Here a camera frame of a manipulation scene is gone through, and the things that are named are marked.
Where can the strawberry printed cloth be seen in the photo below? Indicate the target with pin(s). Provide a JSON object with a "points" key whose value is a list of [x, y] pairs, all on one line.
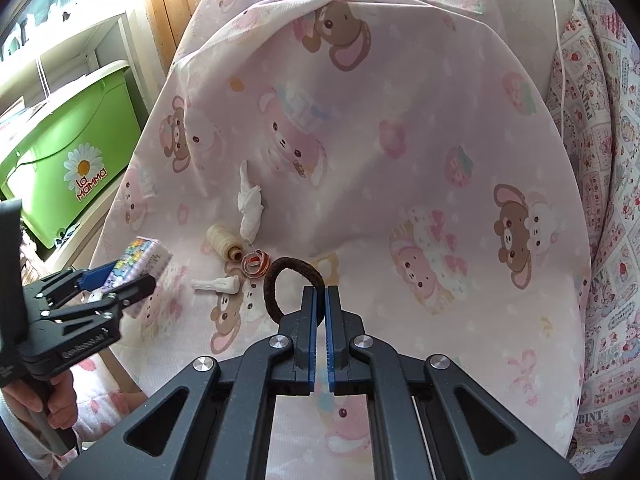
{"points": [[610, 160]]}

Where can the wooden door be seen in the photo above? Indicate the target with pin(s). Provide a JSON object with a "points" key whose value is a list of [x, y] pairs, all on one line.
{"points": [[175, 5]]}

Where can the white shelf unit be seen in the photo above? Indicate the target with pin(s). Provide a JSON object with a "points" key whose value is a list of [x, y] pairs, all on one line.
{"points": [[107, 45]]}

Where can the person's left hand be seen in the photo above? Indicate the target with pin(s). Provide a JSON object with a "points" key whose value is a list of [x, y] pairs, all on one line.
{"points": [[62, 410]]}

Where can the twisted white tissue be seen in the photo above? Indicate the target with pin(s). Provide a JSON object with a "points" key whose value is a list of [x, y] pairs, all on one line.
{"points": [[248, 210]]}

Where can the green plastic storage box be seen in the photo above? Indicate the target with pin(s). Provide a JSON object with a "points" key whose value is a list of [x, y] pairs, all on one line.
{"points": [[60, 130]]}

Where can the person's left forearm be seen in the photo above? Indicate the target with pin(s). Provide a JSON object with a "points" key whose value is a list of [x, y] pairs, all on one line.
{"points": [[20, 452]]}

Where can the white plastic peg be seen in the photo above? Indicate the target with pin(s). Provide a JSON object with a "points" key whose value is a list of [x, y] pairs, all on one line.
{"points": [[215, 284]]}

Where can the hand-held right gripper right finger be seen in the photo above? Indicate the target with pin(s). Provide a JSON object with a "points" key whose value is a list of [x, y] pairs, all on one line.
{"points": [[336, 340]]}

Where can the pink bear printed cloth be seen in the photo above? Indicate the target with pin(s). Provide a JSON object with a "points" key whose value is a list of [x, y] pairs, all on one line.
{"points": [[400, 160]]}

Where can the beige thread spool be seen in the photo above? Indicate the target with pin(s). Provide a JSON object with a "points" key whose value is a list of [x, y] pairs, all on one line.
{"points": [[220, 240]]}

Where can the folded papers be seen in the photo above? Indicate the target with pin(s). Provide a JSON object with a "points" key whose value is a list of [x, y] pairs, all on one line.
{"points": [[15, 115]]}

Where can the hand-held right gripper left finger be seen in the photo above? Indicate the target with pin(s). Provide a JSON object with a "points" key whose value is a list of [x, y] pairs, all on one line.
{"points": [[304, 340]]}

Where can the person's left leg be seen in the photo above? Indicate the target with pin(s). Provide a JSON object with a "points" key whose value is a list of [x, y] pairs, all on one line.
{"points": [[100, 400]]}

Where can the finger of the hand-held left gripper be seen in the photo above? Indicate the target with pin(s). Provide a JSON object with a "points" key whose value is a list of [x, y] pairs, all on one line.
{"points": [[125, 292], [95, 277]]}

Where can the purple printed tissue packet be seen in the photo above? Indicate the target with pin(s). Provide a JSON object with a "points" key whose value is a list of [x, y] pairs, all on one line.
{"points": [[150, 260]]}

